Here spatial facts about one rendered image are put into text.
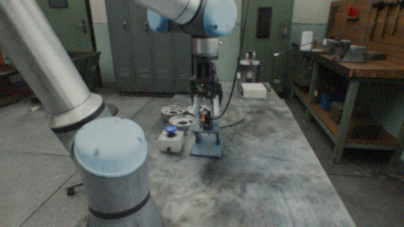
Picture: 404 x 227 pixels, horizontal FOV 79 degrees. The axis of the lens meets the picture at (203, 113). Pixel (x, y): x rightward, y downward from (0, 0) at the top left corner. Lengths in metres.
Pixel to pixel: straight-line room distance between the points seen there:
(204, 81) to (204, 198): 0.30
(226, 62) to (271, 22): 0.95
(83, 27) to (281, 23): 3.22
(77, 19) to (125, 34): 1.14
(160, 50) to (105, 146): 3.42
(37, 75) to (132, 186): 0.25
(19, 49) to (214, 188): 0.50
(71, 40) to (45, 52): 4.48
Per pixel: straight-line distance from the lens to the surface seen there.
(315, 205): 0.67
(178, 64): 3.74
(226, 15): 0.49
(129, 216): 0.49
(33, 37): 0.50
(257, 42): 3.79
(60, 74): 0.52
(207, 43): 0.66
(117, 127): 0.47
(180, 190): 0.66
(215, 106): 0.72
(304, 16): 4.24
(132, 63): 3.98
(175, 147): 0.81
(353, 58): 2.43
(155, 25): 0.60
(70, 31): 4.97
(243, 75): 1.89
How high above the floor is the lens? 1.22
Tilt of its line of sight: 22 degrees down
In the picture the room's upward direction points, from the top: straight up
